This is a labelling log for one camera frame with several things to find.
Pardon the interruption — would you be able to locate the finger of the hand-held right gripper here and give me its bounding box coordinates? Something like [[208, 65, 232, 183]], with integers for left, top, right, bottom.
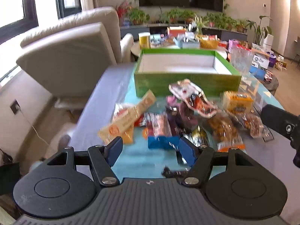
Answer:
[[261, 104, 296, 144]]

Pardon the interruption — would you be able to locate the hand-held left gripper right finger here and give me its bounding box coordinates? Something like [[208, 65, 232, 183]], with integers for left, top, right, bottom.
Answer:
[[179, 137, 255, 186]]

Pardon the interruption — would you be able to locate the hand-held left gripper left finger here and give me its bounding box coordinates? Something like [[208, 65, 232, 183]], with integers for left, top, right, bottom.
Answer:
[[46, 136, 124, 186]]

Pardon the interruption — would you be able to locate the orange red snack packet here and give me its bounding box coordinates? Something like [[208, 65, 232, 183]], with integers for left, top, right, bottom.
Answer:
[[114, 103, 135, 144]]

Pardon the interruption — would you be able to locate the black gold snack packet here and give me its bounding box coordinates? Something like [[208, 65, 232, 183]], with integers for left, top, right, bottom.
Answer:
[[181, 126, 211, 149]]

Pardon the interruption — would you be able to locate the blue red snack packet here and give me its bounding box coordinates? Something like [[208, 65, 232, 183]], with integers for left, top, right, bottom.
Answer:
[[142, 112, 182, 150]]

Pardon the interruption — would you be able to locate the purple snack packet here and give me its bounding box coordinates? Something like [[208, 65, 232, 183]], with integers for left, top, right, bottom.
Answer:
[[165, 96, 202, 133]]

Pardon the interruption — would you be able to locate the long beige snack packet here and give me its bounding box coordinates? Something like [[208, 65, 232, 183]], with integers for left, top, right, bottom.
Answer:
[[98, 90, 157, 143]]

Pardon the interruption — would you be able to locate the yellow snack pack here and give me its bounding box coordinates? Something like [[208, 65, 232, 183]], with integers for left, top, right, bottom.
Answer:
[[221, 90, 254, 116]]

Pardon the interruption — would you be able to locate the orange brown snack packet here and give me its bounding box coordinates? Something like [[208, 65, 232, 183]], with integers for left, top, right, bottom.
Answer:
[[206, 114, 246, 152]]

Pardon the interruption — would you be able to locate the red white snack packet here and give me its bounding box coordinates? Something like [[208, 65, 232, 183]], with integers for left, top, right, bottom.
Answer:
[[168, 79, 219, 118]]

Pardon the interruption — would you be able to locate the green cardboard box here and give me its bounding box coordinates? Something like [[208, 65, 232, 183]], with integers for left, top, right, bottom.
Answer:
[[133, 48, 242, 98]]

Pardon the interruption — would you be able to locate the white blue cardboard box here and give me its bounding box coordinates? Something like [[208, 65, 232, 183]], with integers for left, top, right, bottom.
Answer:
[[250, 52, 270, 74]]

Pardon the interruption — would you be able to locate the glass pitcher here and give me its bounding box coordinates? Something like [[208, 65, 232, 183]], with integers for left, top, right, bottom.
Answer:
[[230, 47, 255, 80]]

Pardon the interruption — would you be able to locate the grey dining chair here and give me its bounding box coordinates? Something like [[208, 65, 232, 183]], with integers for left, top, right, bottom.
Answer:
[[291, 36, 300, 66]]

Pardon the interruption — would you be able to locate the large leafy floor plant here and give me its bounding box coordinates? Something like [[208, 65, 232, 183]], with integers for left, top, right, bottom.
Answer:
[[246, 16, 273, 45]]

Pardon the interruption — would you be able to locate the round white table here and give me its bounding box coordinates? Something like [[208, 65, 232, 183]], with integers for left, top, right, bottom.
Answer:
[[131, 41, 229, 61]]

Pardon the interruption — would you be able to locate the beige sofa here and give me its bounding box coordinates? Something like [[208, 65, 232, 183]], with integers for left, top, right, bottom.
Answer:
[[16, 7, 134, 99]]

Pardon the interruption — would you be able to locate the yellow wicker basket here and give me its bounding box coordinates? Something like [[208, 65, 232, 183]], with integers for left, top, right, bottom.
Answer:
[[199, 37, 219, 50]]

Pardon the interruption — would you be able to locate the blue plastic basket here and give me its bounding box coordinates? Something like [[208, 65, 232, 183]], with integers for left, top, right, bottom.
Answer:
[[175, 37, 200, 49]]

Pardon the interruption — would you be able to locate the yellow canister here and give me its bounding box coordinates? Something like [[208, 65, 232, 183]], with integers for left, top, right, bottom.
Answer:
[[138, 32, 150, 49]]

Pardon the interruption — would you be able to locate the dark bag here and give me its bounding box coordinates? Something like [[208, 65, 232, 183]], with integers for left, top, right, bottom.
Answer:
[[0, 162, 21, 195]]

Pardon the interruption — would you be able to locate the dark television cabinet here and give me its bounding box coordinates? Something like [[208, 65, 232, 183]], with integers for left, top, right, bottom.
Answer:
[[119, 23, 248, 43]]

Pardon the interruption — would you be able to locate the orange box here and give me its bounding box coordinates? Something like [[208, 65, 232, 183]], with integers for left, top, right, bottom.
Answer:
[[167, 27, 185, 37]]

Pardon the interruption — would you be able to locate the spider plant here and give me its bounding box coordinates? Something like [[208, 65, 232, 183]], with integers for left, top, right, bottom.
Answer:
[[191, 15, 208, 35]]

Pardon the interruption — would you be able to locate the row of potted plants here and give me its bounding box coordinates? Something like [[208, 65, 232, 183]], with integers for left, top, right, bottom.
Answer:
[[128, 7, 248, 33]]

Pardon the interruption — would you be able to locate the red flower arrangement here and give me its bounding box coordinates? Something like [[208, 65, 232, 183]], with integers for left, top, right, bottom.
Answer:
[[115, 0, 131, 19]]

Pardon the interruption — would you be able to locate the window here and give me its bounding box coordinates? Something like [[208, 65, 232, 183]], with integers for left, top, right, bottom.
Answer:
[[0, 0, 82, 43]]

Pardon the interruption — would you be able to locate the white cable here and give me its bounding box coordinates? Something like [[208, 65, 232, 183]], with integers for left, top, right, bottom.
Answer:
[[20, 109, 50, 160]]

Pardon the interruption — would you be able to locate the wall outlet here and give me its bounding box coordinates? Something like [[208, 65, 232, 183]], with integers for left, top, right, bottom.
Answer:
[[10, 100, 21, 115]]

